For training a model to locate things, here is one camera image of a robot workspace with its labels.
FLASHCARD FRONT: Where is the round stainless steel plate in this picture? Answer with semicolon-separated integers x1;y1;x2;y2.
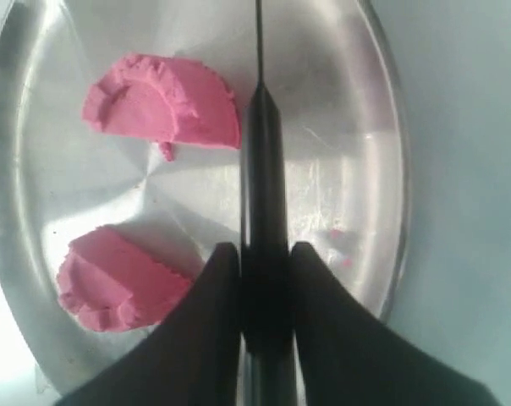
0;1;408;392

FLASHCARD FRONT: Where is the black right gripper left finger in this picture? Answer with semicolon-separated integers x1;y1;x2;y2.
58;243;240;405

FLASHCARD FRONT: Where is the black knife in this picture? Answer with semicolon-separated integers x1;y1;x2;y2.
240;2;297;405

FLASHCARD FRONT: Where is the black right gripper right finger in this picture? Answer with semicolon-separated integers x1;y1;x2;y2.
289;243;498;405

